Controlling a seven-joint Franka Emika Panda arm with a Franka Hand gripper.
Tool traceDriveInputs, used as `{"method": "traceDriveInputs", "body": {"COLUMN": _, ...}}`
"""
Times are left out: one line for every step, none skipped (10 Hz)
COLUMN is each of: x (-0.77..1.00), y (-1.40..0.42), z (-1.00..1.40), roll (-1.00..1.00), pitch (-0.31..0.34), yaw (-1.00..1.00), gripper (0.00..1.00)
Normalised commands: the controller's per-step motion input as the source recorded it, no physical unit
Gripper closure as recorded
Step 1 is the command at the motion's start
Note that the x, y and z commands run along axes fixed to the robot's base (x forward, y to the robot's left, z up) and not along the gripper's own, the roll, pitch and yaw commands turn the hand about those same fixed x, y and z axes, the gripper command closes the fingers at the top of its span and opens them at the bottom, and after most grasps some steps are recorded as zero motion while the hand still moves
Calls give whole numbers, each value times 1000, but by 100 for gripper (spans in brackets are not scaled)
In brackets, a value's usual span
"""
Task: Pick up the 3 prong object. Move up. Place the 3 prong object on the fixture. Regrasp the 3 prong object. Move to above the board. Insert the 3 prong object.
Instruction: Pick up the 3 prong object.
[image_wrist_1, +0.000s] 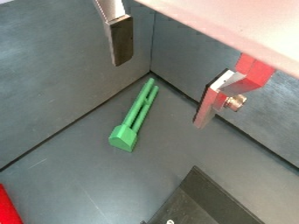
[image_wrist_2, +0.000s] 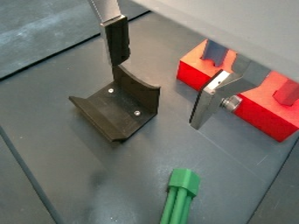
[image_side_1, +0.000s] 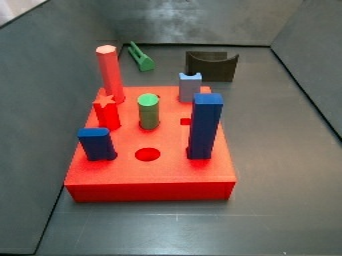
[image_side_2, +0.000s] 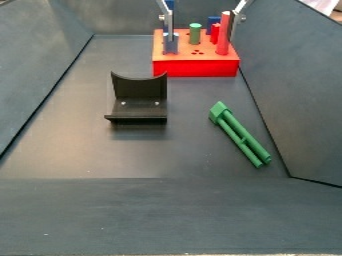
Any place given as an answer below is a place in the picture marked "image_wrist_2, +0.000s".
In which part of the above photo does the red peg board base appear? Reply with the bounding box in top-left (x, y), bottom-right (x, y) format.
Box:
top-left (177, 39), bottom-right (299, 142)

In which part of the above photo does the green three prong object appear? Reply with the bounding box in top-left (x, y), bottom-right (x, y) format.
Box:
top-left (160, 168), bottom-right (202, 224)

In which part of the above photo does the black curved fixture cradle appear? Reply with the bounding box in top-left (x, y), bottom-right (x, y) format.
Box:
top-left (70, 66), bottom-right (160, 142)

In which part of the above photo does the light blue notched peg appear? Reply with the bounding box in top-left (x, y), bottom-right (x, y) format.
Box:
top-left (201, 39), bottom-right (229, 67)

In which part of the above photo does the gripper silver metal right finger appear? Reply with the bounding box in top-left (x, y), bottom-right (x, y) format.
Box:
top-left (190, 54), bottom-right (271, 130)

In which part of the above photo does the red star peg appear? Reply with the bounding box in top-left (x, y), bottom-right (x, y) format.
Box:
top-left (274, 80), bottom-right (299, 106)

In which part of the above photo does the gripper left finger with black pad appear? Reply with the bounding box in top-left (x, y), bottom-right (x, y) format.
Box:
top-left (88, 0), bottom-right (131, 67)

